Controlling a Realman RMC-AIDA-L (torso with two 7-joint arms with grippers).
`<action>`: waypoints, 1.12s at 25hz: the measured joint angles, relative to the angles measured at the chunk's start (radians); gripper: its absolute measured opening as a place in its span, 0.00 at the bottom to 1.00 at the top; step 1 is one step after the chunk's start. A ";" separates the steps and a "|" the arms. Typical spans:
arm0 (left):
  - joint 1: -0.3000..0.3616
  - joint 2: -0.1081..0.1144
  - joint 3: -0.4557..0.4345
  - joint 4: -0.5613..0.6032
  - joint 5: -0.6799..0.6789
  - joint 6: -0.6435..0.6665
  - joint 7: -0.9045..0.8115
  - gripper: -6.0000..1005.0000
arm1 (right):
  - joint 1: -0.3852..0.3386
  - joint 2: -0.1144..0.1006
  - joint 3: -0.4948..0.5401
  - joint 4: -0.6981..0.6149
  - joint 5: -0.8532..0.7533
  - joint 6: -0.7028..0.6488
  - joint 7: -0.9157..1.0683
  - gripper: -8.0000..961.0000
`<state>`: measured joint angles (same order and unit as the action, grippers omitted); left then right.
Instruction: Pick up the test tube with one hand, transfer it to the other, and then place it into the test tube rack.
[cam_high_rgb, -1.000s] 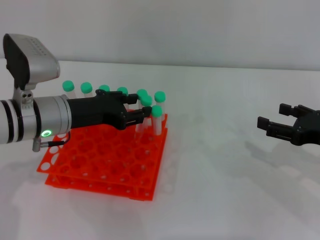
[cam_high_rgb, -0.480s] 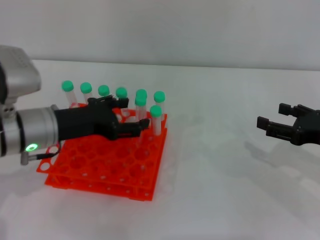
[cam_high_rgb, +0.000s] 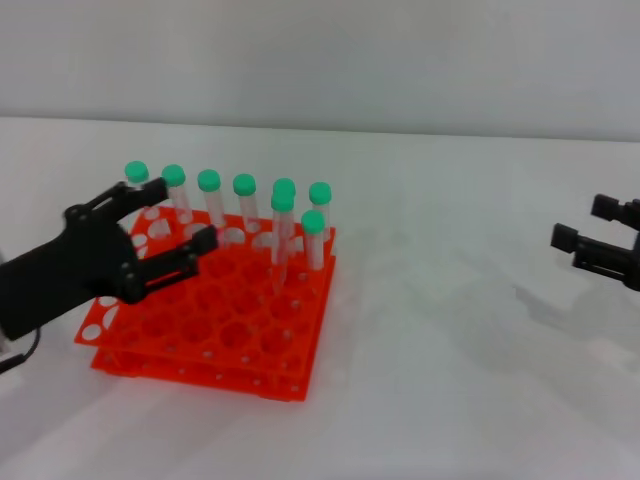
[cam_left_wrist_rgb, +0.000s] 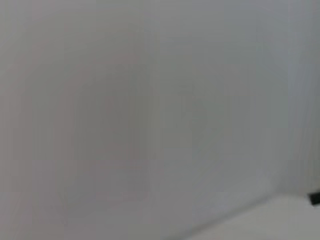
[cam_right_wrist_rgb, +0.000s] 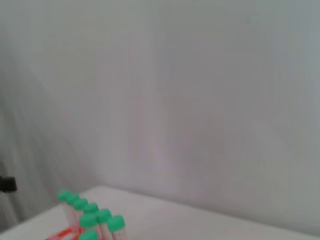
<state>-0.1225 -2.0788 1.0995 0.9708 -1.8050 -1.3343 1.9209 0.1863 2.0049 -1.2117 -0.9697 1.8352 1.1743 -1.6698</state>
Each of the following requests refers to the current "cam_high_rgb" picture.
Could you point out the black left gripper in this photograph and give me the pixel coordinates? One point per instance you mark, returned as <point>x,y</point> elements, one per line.
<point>65,275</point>

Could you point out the green-capped clear test tube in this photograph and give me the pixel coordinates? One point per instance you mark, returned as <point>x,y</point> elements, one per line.
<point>209,180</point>
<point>313,221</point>
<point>282,202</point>
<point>136,171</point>
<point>244,184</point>
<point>173,175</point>
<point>286,184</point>
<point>320,193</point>

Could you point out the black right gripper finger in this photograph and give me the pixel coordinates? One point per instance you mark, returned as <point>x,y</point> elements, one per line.
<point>612,210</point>
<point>605,260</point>

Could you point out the orange test tube rack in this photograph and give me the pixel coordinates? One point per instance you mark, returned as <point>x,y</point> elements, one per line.
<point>235,320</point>

